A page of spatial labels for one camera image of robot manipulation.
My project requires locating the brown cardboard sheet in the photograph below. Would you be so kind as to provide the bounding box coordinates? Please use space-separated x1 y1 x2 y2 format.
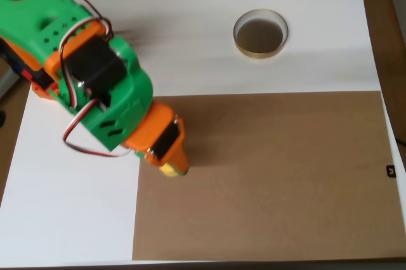
131 91 406 261

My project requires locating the small yellow plastic piece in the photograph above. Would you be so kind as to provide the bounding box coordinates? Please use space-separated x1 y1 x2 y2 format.
158 162 185 179

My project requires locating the red white black servo cable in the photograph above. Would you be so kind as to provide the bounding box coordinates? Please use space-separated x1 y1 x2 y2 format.
62 98 133 158

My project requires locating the round clear shallow dish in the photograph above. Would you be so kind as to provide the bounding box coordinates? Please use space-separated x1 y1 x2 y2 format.
233 8 289 60

